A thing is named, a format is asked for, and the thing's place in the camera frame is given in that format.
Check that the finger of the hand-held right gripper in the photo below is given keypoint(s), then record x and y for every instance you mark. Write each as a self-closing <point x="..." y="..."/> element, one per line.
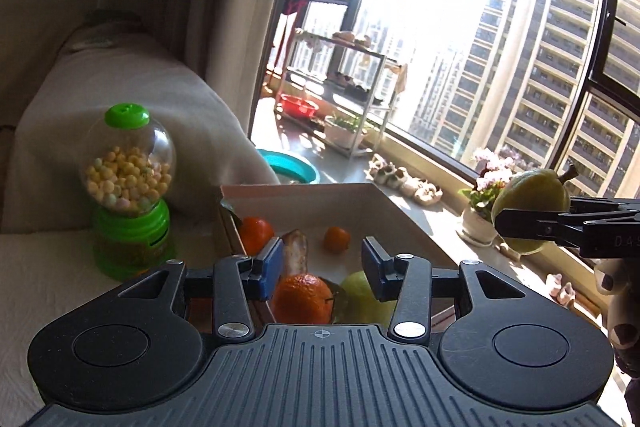
<point x="530" y="223"/>
<point x="600" y="206"/>

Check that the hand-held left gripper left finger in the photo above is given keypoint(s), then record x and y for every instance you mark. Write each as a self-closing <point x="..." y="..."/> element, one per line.
<point x="272" y="269"/>

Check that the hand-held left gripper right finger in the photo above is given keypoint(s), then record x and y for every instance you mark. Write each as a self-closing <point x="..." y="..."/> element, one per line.
<point x="372" y="269"/>

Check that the yellow-green pear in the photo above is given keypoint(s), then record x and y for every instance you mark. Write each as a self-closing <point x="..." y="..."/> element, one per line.
<point x="525" y="192"/>
<point x="357" y="302"/>

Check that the red tomato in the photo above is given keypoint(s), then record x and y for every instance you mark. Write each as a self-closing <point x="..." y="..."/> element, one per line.
<point x="256" y="235"/>

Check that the orange with green leaf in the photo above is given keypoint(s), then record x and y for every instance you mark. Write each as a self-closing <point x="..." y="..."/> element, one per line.
<point x="300" y="299"/>

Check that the white cardboard box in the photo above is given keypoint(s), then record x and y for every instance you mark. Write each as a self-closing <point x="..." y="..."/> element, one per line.
<point x="395" y="217"/>

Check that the person's right hand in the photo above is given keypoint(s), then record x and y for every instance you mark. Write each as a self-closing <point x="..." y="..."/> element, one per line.
<point x="617" y="292"/>

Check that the potted flowering plant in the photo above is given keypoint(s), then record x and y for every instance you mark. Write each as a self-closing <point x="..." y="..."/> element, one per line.
<point x="480" y="222"/>

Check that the teal plastic basin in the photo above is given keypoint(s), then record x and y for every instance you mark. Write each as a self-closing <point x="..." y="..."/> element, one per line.
<point x="290" y="164"/>

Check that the white planter with green plant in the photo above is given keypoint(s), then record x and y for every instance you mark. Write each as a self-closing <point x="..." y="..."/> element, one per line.
<point x="345" y="134"/>

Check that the green gumball machine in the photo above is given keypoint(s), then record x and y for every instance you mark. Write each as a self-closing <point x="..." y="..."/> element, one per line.
<point x="127" y="197"/>

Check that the metal shoe rack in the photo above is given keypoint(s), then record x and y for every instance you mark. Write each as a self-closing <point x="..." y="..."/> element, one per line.
<point x="372" y="107"/>

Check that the red plastic basin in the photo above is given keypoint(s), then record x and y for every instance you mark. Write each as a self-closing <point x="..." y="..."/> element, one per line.
<point x="299" y="106"/>

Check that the high-rise apartment building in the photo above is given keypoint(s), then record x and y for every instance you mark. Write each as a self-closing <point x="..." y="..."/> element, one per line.
<point x="525" y="57"/>

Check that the dark shoes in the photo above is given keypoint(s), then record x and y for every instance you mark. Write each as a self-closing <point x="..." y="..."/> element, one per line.
<point x="352" y="89"/>

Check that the tan hanging cloth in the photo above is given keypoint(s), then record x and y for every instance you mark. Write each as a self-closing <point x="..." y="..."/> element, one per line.
<point x="400" y="78"/>

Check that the beige shoes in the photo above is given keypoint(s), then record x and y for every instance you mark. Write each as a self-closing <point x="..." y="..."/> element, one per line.
<point x="352" y="39"/>

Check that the white textured tablecloth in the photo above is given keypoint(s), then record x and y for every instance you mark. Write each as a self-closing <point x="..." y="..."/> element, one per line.
<point x="40" y="272"/>

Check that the white patterned cloth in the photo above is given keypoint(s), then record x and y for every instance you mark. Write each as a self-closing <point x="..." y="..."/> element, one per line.
<point x="307" y="39"/>

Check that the beige covered sofa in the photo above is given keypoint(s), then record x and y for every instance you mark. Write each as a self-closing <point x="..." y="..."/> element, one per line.
<point x="125" y="82"/>

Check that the beige curtain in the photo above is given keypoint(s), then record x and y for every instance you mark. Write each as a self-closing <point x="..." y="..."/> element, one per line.
<point x="225" y="7"/>

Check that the black window frame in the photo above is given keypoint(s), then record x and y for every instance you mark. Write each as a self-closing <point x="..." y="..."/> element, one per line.
<point x="597" y="57"/>

